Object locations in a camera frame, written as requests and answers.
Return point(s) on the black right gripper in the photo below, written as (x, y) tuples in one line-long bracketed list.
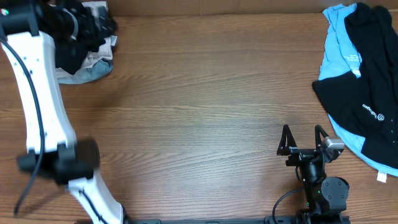
[(286, 149)]

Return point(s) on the light blue t-shirt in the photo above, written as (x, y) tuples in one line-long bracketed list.
[(340, 57)]

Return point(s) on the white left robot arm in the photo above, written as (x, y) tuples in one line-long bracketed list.
[(39, 37)]

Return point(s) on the black polo shirt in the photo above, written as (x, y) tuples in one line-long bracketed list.
[(367, 105)]

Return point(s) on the blue folded jeans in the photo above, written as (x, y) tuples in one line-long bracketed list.
[(85, 75)]

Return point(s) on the black t-shirt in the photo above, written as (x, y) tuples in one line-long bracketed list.
[(75, 55)]

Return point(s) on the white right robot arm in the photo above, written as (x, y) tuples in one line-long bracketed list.
[(326, 196)]

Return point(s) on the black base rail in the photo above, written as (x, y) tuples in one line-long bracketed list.
[(265, 220)]

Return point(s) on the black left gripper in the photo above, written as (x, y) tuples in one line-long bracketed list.
[(101, 23)]

